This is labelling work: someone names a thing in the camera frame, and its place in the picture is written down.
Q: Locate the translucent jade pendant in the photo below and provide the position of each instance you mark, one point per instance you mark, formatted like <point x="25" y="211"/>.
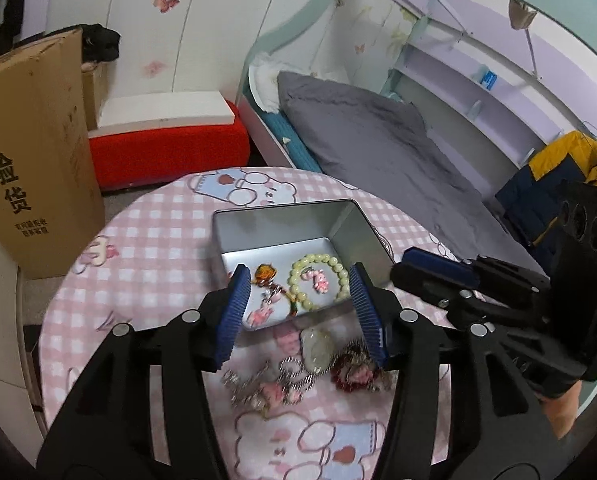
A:
<point x="319" y="350"/>

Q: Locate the large cardboard box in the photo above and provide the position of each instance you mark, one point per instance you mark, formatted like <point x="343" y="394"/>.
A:
<point x="33" y="160"/>

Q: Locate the white board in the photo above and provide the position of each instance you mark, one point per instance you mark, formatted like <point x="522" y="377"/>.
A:
<point x="168" y="110"/>

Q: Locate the person's right forearm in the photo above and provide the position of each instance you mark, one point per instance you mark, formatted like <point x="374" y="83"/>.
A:
<point x="563" y="415"/>

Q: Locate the black bag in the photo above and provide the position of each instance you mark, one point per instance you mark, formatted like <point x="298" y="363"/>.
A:
<point x="101" y="42"/>

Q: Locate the red cushioned bench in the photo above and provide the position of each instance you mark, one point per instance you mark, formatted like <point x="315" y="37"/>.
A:
<point x="168" y="155"/>

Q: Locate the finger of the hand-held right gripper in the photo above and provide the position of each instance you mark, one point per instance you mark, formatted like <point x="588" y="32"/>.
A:
<point x="438" y="261"/>
<point x="421" y="282"/>

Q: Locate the white pillow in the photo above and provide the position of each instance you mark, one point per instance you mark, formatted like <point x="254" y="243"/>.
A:
<point x="266" y="82"/>

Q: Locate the small cardboard box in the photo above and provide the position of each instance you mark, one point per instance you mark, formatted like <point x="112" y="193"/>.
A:
<point x="94" y="95"/>

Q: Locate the pink checkered tablecloth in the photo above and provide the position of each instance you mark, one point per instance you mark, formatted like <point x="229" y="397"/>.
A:
<point x="153" y="260"/>

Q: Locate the faint pink butterfly sticker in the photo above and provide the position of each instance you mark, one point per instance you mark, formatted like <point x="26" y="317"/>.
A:
<point x="154" y="68"/>

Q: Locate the pink bunny charm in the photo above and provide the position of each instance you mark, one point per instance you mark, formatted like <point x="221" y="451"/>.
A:
<point x="319" y="281"/>

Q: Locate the silver metal tin box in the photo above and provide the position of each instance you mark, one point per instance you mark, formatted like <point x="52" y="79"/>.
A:
<point x="278" y="225"/>

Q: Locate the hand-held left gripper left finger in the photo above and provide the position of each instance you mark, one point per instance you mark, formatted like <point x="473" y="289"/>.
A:
<point x="236" y="305"/>

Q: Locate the brown tape piece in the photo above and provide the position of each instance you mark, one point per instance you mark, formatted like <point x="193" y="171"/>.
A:
<point x="520" y="15"/>

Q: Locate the teal bed sheet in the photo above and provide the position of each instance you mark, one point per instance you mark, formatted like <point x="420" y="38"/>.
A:
<point x="293" y="145"/>

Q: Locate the white wardrobe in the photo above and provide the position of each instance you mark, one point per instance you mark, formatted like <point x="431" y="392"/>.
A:
<point x="203" y="25"/>

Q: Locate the small butterfly sticker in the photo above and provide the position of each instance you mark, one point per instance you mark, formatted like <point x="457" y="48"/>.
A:
<point x="360" y="48"/>

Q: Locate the small blue box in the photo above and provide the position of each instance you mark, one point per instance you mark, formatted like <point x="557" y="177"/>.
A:
<point x="489" y="80"/>

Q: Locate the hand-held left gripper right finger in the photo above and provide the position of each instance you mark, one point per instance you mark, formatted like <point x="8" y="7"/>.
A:
<point x="366" y="305"/>

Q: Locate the yellow and navy jacket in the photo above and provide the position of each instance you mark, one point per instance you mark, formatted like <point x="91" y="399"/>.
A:
<point x="553" y="160"/>

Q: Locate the amber pendant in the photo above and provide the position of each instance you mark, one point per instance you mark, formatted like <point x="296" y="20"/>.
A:
<point x="266" y="274"/>

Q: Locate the grey blanket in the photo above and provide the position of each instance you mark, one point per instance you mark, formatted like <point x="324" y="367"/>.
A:
<point x="378" y="150"/>

